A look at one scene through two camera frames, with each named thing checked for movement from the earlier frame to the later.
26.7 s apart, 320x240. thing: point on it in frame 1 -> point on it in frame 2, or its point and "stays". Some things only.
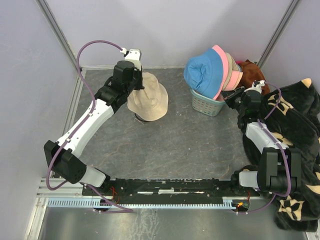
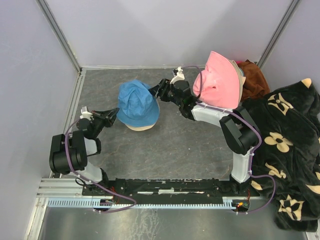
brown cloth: [251, 73] stays
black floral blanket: [291, 116] stays
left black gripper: [140, 86] -> [110, 115]
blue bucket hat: [204, 73] -> [137, 106]
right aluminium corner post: [277, 33] stays
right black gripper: [229, 95] -> [164, 85]
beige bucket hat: [151, 103] -> [137, 129]
